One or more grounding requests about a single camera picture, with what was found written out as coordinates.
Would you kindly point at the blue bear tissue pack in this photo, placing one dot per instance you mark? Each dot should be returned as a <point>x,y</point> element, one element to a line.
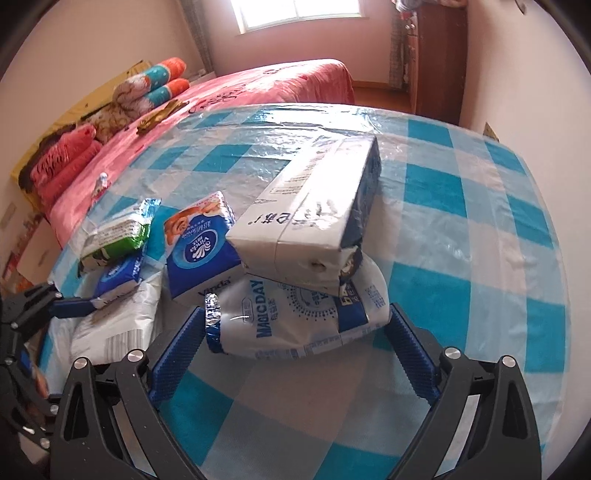
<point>198,249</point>

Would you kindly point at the blue orange tissue pack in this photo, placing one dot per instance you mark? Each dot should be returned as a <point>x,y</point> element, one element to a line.
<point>117,279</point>

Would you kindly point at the brown wooden cabinet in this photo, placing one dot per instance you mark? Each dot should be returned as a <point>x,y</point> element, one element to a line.
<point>438,60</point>

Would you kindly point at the window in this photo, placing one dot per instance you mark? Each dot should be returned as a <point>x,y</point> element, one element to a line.
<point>300,11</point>

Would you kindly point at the yellow headboard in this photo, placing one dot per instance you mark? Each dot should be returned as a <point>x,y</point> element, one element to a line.
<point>87,99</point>

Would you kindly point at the white cardboard box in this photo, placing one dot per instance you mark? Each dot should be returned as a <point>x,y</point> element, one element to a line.
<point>314,198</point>

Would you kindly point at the green tissue pack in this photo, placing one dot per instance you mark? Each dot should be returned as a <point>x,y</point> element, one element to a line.
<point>115,233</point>

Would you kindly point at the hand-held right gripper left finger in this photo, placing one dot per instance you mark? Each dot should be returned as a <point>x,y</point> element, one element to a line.
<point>178,355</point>

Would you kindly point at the beige floral pillow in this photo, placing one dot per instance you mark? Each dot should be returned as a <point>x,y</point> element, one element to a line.
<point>113,122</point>

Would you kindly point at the orange teal rolled quilt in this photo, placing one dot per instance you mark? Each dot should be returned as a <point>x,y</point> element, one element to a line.
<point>168,92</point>
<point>152,76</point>

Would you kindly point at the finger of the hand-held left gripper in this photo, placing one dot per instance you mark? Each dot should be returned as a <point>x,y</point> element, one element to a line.
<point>23,397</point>
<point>74,309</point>

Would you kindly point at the white blue foil bag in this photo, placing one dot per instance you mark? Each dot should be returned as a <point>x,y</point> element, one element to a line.
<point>286,321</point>

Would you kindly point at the blue checked plastic tablecloth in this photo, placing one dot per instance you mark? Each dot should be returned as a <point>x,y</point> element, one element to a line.
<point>461,230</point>

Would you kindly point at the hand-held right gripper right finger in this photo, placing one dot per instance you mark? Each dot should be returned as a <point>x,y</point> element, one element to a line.
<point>413,353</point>

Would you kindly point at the pink bed blanket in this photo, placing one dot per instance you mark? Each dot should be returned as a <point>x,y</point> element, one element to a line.
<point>258,83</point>

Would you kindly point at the brown crumpled cloth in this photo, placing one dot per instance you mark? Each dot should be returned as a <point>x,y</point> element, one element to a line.
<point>159,117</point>

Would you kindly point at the white plastic bag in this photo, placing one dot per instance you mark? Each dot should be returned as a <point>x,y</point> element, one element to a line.
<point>120,327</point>

